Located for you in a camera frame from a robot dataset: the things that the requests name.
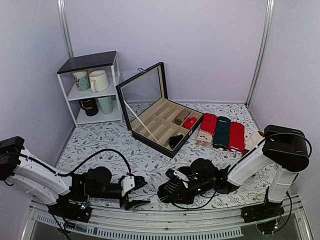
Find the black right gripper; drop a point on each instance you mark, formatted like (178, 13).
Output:
(184, 198)

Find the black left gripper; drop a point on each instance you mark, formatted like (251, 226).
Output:
(130, 206)

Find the black white striped sock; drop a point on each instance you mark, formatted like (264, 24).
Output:
(167, 188)

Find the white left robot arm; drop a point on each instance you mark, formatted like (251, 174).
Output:
(63, 190)

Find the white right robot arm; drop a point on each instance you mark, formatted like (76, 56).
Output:
(287, 148)

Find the floral white table mat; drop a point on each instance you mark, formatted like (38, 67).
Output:
(151, 164)

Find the rolled black sock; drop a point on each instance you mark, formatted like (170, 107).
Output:
(174, 140)

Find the black compartment storage box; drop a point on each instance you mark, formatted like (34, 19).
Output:
(149, 113)

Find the rolled red sock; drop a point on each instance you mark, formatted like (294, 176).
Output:
(189, 122)

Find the dark green sock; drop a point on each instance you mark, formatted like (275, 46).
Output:
(221, 136)

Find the rolled tan sock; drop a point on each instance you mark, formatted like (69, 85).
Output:
(181, 117)

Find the red beige patterned sock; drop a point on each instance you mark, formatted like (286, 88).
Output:
(207, 130)

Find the red white sock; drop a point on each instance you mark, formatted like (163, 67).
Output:
(236, 137)

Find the cream brown striped sock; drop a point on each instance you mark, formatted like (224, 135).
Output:
(251, 142)

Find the mint green tumbler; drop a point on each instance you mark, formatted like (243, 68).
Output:
(106, 104)

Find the black mug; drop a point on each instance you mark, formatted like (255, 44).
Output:
(89, 105)

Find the white shelf black top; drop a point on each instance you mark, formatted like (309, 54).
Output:
(107, 61)

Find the white ceramic mug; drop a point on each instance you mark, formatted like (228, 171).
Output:
(98, 80)

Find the patterned teal white mug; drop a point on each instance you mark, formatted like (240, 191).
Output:
(81, 79)

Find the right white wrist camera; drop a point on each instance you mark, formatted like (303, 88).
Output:
(181, 176)

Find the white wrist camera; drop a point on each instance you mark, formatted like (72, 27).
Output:
(181, 176)
(127, 184)

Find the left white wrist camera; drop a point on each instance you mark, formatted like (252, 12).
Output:
(127, 184)

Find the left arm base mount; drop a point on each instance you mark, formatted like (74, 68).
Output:
(71, 210)

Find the aluminium front rail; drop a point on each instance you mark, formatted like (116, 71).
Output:
(204, 224)

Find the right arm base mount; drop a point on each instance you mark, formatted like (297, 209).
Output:
(265, 211)

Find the right aluminium corner post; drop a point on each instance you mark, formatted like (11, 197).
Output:
(270, 4)

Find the aluminium corner post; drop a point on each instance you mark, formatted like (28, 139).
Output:
(270, 4)
(62, 13)

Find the left aluminium corner post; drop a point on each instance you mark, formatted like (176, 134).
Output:
(62, 13)

